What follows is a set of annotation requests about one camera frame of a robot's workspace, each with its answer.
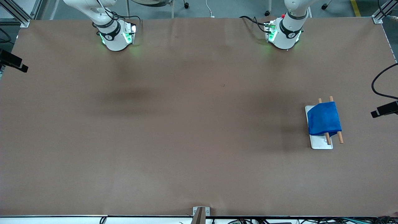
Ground thin white cable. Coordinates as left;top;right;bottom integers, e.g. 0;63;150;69
205;0;215;18

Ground white towel rack wooden bars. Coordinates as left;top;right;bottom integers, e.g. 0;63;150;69
305;96;344;150

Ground blue microfibre towel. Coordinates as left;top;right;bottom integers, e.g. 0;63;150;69
307;101;342;136

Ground black left base cable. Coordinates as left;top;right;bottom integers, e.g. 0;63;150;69
239;16;271;33

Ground aluminium frame post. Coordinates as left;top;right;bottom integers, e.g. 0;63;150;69
372;0;398;25
0;0;30;28

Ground black right base cable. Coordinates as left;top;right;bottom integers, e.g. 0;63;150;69
96;0;142;35

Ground black base cable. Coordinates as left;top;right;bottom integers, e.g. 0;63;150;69
96;0;142;35
239;16;271;33

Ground grey metal mount bracket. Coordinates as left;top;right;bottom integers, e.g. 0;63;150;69
192;207;210;224

